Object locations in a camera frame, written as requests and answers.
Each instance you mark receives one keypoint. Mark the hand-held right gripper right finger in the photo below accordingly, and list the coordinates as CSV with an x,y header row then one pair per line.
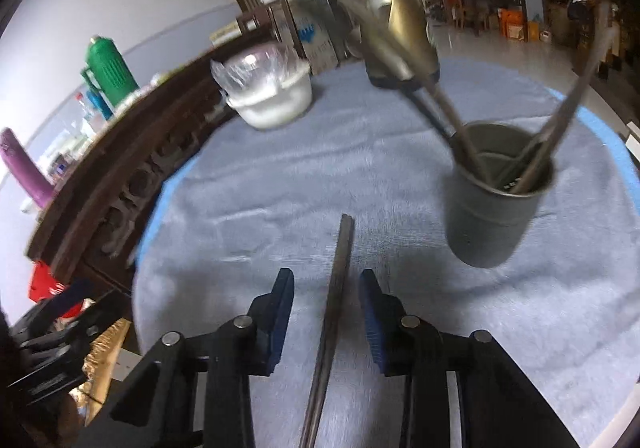
x,y
372,323

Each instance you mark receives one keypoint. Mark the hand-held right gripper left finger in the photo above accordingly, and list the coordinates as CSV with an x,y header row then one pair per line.
x,y
281,318

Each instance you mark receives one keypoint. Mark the dark metal chopstick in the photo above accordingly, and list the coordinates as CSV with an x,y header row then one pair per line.
x,y
335,303

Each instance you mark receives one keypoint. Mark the grey metal chopstick holder cup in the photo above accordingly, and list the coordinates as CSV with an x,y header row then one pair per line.
x,y
492,223

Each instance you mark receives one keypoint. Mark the group of dark chopsticks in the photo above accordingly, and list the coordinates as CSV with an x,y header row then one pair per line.
x,y
445,102

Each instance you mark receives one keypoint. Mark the red paper bag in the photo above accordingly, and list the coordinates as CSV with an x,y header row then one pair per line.
x,y
47,288

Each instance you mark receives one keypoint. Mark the grey foam table cover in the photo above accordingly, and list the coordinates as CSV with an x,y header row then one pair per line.
x,y
280,208

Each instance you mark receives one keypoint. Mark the dark carved wooden sideboard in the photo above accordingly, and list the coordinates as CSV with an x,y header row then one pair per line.
x,y
125,188

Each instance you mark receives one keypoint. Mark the purple thermos bottle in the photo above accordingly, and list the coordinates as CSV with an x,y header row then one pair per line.
x,y
25,167

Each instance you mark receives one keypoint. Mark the white plastic basin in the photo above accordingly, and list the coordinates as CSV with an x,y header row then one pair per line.
x,y
275,102

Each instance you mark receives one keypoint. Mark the clear red-capped water bottle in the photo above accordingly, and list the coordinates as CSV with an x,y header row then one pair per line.
x,y
85,115

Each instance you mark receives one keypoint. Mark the plastic wrapped bowl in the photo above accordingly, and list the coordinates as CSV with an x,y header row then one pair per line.
x,y
255,70

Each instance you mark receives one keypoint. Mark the blue bottle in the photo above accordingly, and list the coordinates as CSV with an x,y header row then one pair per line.
x,y
100,105

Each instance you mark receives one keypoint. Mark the white box blue print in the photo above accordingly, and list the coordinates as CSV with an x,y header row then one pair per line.
x,y
315,40

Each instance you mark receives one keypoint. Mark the green thermos jug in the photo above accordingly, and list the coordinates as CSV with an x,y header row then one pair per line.
x,y
110,72

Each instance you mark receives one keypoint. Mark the wooden chair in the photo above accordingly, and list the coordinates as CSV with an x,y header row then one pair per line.
x,y
272,22

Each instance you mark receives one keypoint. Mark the blue table cloth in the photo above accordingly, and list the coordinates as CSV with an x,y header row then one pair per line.
x,y
595,127

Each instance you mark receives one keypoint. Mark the brass electric kettle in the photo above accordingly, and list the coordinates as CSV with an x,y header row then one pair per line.
x,y
405,27

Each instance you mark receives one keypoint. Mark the orange cardboard box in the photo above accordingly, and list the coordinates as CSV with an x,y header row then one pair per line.
x,y
512,25

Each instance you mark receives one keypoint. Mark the dark wooden side table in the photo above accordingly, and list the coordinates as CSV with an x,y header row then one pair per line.
x,y
492,2

